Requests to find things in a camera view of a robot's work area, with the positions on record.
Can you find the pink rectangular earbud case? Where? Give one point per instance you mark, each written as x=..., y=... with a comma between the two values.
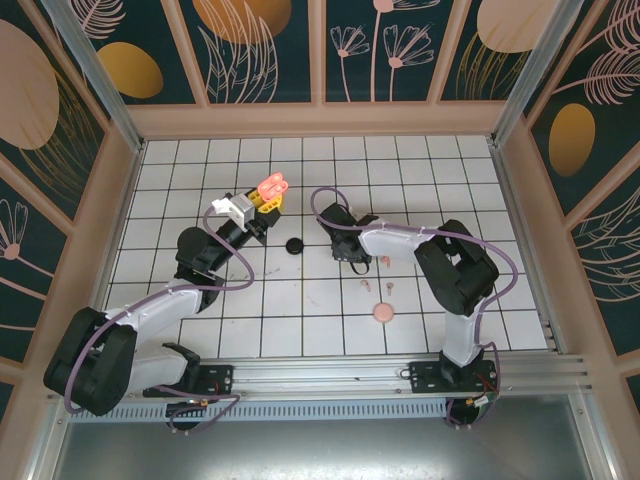
x=272, y=186

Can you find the black round earbud case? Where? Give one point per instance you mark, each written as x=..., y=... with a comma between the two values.
x=295, y=246

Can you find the pink round earbud case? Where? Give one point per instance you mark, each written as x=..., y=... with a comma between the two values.
x=384, y=312

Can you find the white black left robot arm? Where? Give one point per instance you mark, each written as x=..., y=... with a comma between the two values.
x=155, y=310

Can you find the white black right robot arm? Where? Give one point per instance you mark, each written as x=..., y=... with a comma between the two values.
x=455, y=270

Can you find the aluminium frame side bar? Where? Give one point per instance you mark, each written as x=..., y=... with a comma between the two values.
x=521, y=225
x=119, y=225

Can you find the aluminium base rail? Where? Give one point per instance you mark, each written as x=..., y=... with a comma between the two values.
x=320, y=375

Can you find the aluminium frame post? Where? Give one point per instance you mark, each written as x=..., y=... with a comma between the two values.
x=100, y=75
x=531, y=75

